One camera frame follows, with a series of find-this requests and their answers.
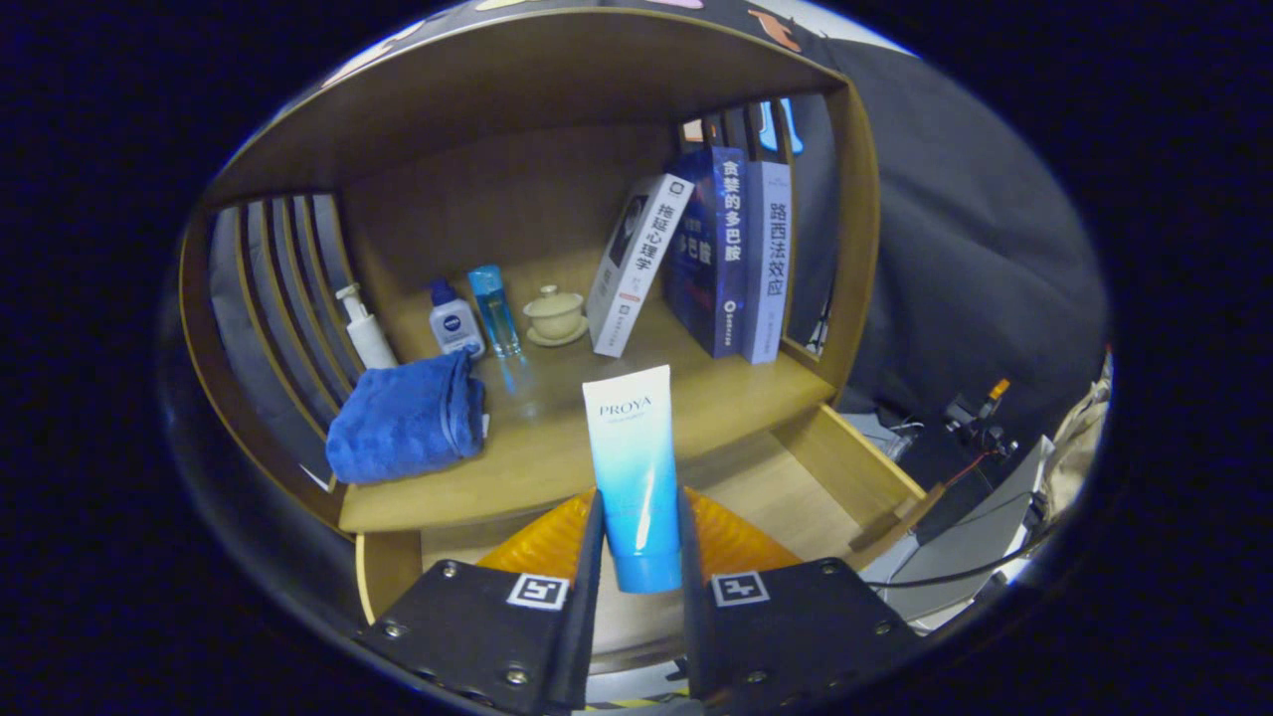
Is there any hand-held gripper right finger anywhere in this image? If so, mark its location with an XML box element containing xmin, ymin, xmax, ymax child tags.
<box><xmin>678</xmin><ymin>486</ymin><xmax>921</xmax><ymax>709</ymax></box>

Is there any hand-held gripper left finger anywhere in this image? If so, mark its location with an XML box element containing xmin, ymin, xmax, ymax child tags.
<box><xmin>356</xmin><ymin>489</ymin><xmax>606</xmax><ymax>715</ymax></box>

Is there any wooden drawer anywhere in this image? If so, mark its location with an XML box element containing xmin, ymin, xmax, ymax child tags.
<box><xmin>355</xmin><ymin>403</ymin><xmax>946</xmax><ymax>677</ymax></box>

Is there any blue and white cosmetic tube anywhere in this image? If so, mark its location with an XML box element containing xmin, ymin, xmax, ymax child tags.
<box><xmin>582</xmin><ymin>364</ymin><xmax>683</xmax><ymax>595</ymax></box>

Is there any wooden countertop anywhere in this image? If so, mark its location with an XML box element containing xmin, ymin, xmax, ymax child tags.
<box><xmin>338</xmin><ymin>298</ymin><xmax>836</xmax><ymax>535</ymax></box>

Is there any wooden cabinet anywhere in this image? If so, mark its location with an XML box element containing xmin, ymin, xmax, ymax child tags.
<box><xmin>179</xmin><ymin>8</ymin><xmax>946</xmax><ymax>677</ymax></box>

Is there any blue folded towel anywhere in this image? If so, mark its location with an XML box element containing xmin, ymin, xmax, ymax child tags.
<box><xmin>325</xmin><ymin>350</ymin><xmax>488</xmax><ymax>486</ymax></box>

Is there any beige lidded teacup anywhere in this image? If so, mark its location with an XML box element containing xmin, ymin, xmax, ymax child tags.
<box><xmin>523</xmin><ymin>284</ymin><xmax>590</xmax><ymax>348</ymax></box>

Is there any clear blue bottle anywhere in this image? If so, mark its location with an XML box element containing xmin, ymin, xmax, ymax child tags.
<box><xmin>467</xmin><ymin>265</ymin><xmax>523</xmax><ymax>359</ymax></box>

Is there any white bottle with blue cap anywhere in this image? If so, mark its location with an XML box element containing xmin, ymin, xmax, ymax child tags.
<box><xmin>428</xmin><ymin>279</ymin><xmax>486</xmax><ymax>361</ymax></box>

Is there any white book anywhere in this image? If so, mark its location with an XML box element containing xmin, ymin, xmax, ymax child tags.
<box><xmin>586</xmin><ymin>173</ymin><xmax>695</xmax><ymax>359</ymax></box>

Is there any white pump bottle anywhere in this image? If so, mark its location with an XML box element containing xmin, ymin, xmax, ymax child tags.
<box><xmin>335</xmin><ymin>283</ymin><xmax>399</xmax><ymax>371</ymax></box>

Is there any black and orange clamp device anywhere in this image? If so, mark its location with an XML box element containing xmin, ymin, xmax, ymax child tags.
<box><xmin>945</xmin><ymin>378</ymin><xmax>1020</xmax><ymax>458</ymax></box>

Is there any pale lilac book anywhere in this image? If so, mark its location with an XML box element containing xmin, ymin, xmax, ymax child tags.
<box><xmin>741</xmin><ymin>160</ymin><xmax>794</xmax><ymax>366</ymax></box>

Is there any dark blue book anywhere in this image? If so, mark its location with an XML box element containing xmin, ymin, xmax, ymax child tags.
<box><xmin>663</xmin><ymin>146</ymin><xmax>749</xmax><ymax>359</ymax></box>

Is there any beige cloth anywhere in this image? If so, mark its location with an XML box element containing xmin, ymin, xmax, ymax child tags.
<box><xmin>1054</xmin><ymin>378</ymin><xmax>1113</xmax><ymax>518</ymax></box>

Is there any black backdrop cloth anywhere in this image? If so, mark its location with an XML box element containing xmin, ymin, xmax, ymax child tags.
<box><xmin>209</xmin><ymin>0</ymin><xmax>1110</xmax><ymax>468</ymax></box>

